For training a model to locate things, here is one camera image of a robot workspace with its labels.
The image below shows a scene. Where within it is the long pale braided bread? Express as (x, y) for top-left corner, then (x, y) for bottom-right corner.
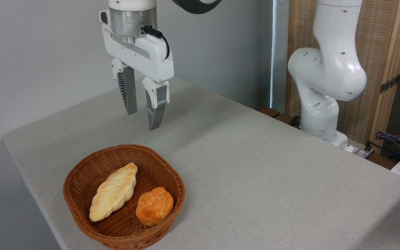
(89, 162), (138, 223)

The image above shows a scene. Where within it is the grey tablecloth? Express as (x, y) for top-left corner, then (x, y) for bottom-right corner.
(2, 77), (400, 250)

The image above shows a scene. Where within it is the round orange knotted bread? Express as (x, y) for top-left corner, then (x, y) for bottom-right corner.
(135, 186), (174, 227)

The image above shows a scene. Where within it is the brown wicker basket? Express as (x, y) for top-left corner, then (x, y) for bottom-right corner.
(63, 144), (186, 250)

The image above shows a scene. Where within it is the wooden rattan folding screen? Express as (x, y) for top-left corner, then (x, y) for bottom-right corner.
(285, 0), (400, 154)

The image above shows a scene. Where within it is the bundle of dark cables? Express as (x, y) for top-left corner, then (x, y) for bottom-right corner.
(369, 131), (400, 164)

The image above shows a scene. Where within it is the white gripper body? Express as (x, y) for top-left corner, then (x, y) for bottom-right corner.
(99, 10), (175, 83)

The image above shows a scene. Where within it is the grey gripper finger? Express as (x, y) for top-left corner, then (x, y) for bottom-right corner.
(112, 58), (138, 116)
(142, 77), (170, 131)

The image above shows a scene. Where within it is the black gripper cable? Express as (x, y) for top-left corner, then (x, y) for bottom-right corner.
(143, 26), (170, 60)

